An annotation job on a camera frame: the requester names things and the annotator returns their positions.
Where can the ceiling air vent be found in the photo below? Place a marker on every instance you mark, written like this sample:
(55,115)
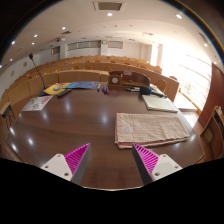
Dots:
(109,6)

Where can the black remote control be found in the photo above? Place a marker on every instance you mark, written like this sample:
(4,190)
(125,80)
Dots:
(64,93)

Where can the recessed ceiling lights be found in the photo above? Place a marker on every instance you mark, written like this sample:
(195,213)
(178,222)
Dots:
(109,14)

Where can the wooden desk organizer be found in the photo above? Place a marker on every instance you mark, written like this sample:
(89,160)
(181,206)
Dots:
(133,80)

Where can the beige towel with red border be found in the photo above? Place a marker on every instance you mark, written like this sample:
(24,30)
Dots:
(150,128)

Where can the wooden shelf unit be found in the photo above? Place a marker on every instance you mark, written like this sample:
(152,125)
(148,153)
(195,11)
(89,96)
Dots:
(213,133)

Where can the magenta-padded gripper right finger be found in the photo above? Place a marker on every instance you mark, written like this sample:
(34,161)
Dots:
(163,166)

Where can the yellow book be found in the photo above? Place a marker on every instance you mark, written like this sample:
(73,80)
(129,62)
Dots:
(55,89)

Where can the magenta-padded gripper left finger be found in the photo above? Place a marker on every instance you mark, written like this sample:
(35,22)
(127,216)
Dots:
(60,166)

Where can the white notebook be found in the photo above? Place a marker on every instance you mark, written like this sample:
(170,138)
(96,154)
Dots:
(159,103)

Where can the black handheld microphone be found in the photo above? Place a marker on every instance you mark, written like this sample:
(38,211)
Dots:
(146,90)

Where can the wooden auditorium seats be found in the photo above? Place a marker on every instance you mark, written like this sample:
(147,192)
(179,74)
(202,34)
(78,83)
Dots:
(100,63)

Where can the wooden chair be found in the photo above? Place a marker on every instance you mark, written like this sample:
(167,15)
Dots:
(161,85)

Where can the white and red printed sheet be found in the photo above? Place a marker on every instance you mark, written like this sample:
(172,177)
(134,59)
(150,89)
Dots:
(37,103)

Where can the red marker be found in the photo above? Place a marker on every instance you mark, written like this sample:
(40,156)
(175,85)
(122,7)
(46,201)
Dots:
(107,90)

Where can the black gooseneck microphone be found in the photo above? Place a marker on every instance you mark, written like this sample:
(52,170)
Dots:
(39,75)

